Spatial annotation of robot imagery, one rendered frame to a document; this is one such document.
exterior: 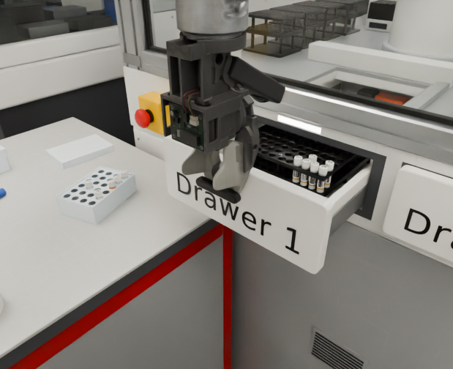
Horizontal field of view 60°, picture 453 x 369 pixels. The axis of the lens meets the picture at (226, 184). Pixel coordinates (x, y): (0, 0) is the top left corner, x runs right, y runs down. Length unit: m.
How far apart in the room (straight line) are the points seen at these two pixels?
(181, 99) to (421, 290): 0.47
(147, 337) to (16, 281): 0.26
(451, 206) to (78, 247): 0.55
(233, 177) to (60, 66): 0.86
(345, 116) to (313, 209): 0.18
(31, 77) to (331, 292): 0.94
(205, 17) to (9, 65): 0.86
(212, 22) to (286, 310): 0.65
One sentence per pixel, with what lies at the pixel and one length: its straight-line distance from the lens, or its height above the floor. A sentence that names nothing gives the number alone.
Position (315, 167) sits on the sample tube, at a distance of 0.58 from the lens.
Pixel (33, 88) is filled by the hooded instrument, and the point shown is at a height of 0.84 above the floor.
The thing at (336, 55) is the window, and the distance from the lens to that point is 0.61.
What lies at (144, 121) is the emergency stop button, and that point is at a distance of 0.82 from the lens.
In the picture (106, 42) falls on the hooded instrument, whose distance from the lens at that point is 1.33.
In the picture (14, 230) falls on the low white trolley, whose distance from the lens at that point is 0.78.
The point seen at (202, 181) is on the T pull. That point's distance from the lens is 0.53.
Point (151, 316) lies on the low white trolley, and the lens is 0.76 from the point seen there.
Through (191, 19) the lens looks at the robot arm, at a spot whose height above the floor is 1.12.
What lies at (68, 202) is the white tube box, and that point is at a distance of 0.75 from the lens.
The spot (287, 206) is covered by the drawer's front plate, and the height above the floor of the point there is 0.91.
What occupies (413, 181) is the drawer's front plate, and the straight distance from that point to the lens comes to 0.58.
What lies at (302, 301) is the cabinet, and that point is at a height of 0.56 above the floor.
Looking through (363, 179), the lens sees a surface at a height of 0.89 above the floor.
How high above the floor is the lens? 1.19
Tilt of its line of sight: 32 degrees down
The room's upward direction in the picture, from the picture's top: straight up
